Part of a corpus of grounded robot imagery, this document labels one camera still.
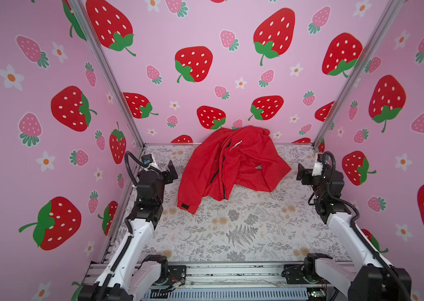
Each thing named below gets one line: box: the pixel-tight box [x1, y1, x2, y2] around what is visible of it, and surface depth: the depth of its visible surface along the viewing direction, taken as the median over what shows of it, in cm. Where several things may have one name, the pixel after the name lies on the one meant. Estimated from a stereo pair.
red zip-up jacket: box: [176, 125, 292, 215], surface depth 106 cm
